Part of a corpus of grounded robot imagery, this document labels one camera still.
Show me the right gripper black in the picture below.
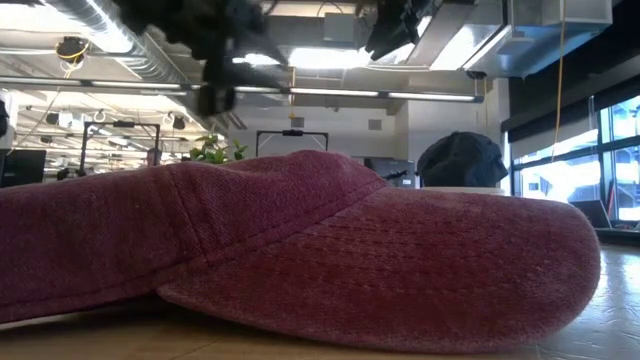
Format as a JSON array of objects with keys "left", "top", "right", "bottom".
[{"left": 364, "top": 0, "right": 444, "bottom": 62}]

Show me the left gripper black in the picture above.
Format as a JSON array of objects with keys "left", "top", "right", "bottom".
[{"left": 113, "top": 0, "right": 290, "bottom": 119}]

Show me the dark blue stitched cap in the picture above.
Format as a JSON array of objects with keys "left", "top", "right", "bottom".
[{"left": 416, "top": 130, "right": 510, "bottom": 189}]

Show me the maroon cap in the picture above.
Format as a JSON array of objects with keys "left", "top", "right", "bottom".
[{"left": 0, "top": 149, "right": 602, "bottom": 355}]

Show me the long ceiling light strip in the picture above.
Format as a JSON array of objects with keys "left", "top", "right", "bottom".
[{"left": 0, "top": 74, "right": 485, "bottom": 104}]

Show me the small green artificial plant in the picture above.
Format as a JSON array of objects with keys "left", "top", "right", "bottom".
[{"left": 188, "top": 133, "right": 249, "bottom": 165}]

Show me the black monitor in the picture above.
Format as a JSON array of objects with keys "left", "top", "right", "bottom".
[{"left": 0, "top": 148, "right": 48, "bottom": 189}]

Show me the dark open laptop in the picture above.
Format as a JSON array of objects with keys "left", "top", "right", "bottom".
[{"left": 571, "top": 199, "right": 614, "bottom": 230}]

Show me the black rig frame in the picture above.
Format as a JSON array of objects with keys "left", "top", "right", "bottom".
[
  {"left": 79, "top": 120, "right": 162, "bottom": 177},
  {"left": 255, "top": 129, "right": 330, "bottom": 158}
]

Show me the yellow cord reel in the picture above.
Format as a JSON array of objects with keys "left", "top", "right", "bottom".
[{"left": 54, "top": 35, "right": 92, "bottom": 66}]

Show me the yellow hanging cord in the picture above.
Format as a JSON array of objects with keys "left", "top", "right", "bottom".
[{"left": 549, "top": 0, "right": 567, "bottom": 164}]

